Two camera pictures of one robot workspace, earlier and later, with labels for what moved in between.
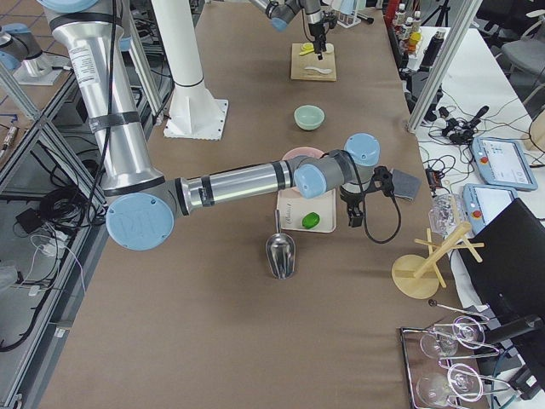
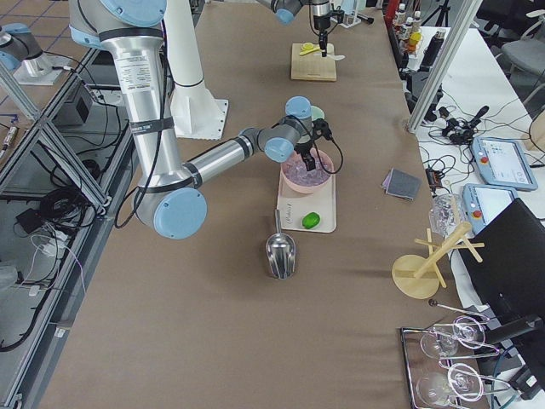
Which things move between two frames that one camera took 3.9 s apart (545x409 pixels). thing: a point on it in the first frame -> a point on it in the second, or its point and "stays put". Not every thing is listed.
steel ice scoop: [280, 251] stays put
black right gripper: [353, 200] -> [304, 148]
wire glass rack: [433, 382] stays put
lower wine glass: [462, 381] stays put
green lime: [311, 220] stays put
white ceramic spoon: [322, 71] -> [338, 57]
